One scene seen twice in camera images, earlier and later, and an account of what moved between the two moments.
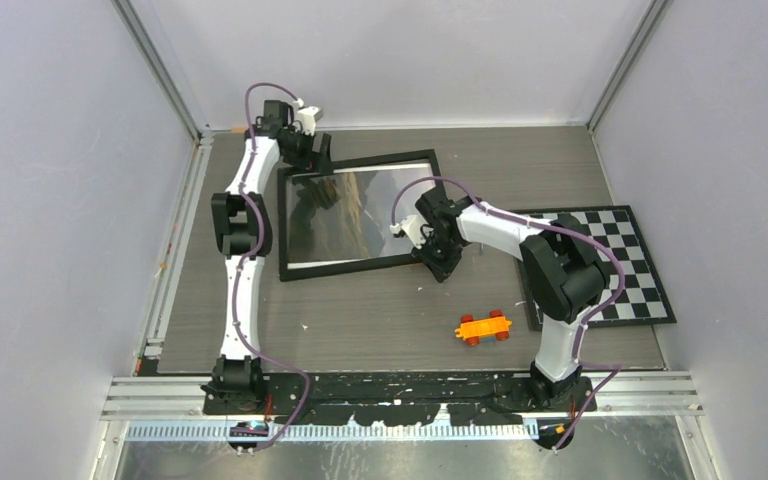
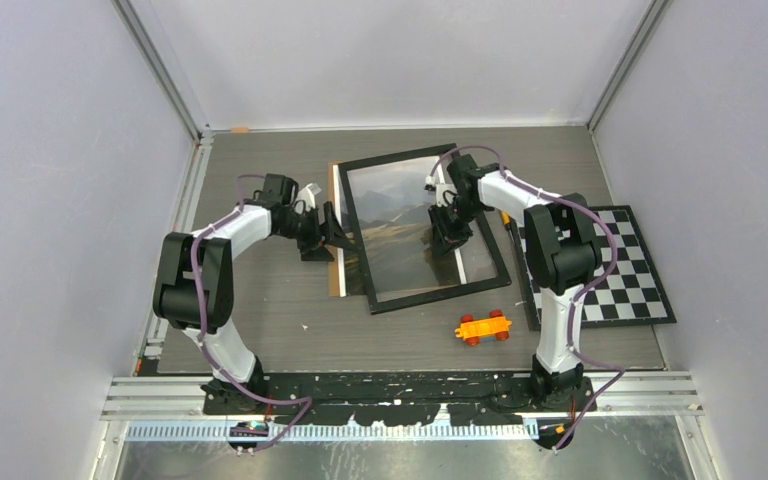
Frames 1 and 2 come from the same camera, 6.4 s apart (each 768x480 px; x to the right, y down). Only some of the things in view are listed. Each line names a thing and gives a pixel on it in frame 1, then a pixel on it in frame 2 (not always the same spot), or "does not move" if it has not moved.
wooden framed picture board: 356,214 -> 503,277
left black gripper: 314,162 -> 315,251
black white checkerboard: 641,298 does not move
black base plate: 388,399 does not move
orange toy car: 473,329 does not move
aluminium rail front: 147,400 does not move
